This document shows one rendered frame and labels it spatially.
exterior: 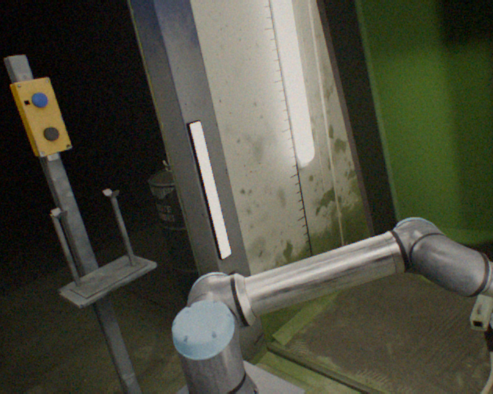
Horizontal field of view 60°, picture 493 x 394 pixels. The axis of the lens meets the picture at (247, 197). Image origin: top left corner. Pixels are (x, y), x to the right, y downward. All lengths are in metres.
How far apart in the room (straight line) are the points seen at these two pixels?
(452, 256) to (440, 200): 1.05
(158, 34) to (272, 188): 0.91
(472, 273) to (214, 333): 0.61
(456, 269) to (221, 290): 0.59
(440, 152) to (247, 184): 0.87
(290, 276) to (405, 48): 1.10
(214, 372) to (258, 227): 1.16
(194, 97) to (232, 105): 0.22
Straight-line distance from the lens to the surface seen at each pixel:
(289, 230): 2.30
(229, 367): 1.08
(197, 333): 1.03
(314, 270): 1.17
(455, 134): 1.98
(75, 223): 1.79
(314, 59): 2.47
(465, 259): 1.13
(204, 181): 1.82
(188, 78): 1.82
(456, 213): 2.19
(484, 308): 1.63
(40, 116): 1.67
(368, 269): 1.19
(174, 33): 1.81
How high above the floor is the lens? 1.47
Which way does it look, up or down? 18 degrees down
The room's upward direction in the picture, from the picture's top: 12 degrees counter-clockwise
